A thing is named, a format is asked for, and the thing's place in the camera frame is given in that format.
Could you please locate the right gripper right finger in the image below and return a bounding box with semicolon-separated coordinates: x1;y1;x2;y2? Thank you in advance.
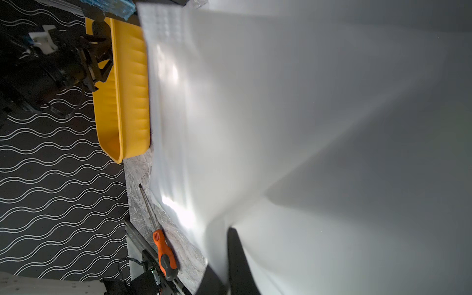
227;227;260;295

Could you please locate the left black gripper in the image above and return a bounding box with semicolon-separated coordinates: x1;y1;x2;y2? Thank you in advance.
28;21;114;92

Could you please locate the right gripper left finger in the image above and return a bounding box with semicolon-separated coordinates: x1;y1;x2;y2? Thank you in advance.
195;265;225;295

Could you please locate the yellow plastic tray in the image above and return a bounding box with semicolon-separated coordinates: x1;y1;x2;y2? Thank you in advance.
93;18;151;163

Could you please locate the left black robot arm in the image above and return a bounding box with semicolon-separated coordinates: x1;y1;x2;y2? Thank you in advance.
1;21;114;122

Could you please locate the black yellow toolbox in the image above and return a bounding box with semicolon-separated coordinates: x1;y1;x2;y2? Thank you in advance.
71;0;189;25

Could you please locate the orange handled screwdriver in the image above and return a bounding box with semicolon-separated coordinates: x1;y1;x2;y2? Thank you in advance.
138;184;179;281

